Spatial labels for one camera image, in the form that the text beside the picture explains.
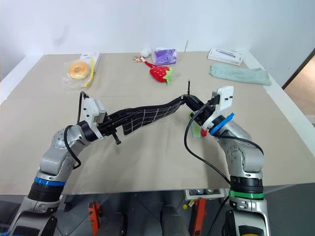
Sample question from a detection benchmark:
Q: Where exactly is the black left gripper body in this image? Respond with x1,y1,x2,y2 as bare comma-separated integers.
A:
97,115,122,146

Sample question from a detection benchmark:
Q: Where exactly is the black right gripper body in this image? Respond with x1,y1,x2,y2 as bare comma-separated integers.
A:
196,94,221,126

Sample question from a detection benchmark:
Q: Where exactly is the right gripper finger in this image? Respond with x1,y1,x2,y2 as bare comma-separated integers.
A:
183,95,206,108
185,100,200,113

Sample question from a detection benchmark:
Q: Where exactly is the black grid pattern pouch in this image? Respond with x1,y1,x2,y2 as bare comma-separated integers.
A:
109,79,192,136

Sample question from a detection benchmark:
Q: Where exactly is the blue wrist clip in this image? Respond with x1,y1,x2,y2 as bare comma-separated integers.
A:
209,112,235,136

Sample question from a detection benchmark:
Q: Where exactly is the green red small object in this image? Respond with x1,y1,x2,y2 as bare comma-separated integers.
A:
189,112,201,140

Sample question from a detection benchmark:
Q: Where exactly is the red strawberry plush toy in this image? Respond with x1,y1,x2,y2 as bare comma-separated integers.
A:
144,60,174,86

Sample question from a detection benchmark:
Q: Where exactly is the light green towel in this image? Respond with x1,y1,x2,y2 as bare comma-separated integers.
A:
208,62,273,86

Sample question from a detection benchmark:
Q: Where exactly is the purple tissue pack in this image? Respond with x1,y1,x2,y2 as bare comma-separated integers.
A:
153,47,178,66

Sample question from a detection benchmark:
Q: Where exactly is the yellow plastic strip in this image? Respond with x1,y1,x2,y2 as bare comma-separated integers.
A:
84,57,96,88

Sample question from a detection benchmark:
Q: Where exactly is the beige table mat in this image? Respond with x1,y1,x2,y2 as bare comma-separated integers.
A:
0,51,315,195

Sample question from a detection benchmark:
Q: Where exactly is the white box with purple print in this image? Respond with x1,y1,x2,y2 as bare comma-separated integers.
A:
207,47,244,66

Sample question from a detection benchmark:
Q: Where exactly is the round bread in clear bag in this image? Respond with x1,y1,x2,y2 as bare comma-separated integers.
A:
63,60,95,90

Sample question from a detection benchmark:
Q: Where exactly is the white flat box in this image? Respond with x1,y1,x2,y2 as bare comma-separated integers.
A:
80,51,102,72

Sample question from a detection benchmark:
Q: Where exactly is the white tray with cans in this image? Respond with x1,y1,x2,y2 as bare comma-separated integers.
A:
184,188,226,200

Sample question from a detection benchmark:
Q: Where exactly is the orange clamp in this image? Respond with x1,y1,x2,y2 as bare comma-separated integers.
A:
193,196,208,236
88,201,103,236

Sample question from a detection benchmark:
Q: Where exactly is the small yellow tool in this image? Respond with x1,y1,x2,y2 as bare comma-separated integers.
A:
182,199,196,210

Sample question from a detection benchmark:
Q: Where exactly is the dark rounded shape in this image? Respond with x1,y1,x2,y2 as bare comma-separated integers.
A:
161,205,188,236

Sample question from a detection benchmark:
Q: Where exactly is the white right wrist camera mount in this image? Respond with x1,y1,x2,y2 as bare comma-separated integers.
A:
202,86,234,131

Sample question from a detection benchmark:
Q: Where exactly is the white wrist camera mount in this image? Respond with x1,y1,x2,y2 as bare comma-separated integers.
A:
83,97,108,129
202,86,234,131

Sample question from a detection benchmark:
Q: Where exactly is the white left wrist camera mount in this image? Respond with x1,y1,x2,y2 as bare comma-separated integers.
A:
83,97,108,129

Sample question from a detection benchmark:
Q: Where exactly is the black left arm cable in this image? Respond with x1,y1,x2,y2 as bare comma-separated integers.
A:
64,91,91,170

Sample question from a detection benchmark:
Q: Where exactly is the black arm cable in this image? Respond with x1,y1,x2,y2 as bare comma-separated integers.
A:
184,104,233,236
64,91,91,170

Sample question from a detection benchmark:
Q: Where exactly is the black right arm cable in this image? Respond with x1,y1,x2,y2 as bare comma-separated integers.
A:
184,104,233,236

